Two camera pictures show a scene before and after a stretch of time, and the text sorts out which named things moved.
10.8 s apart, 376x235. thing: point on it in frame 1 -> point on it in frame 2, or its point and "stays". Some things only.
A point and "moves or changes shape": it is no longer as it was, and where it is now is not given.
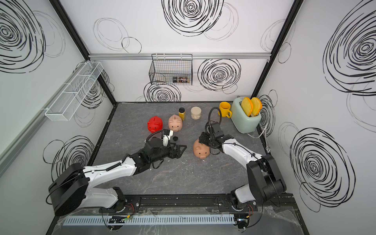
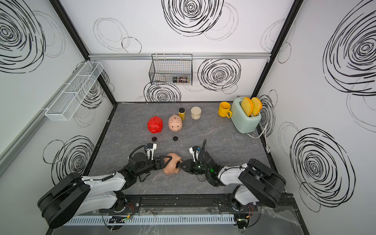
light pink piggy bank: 175,123 stays
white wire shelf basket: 63,106 stays
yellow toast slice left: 247,105 stays
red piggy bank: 154,124 stays
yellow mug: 225,106 stays
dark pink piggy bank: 200,150 moves or changes shape
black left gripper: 177,154 -> 157,166
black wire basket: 171,69 stays
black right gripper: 202,137 -> 189,164
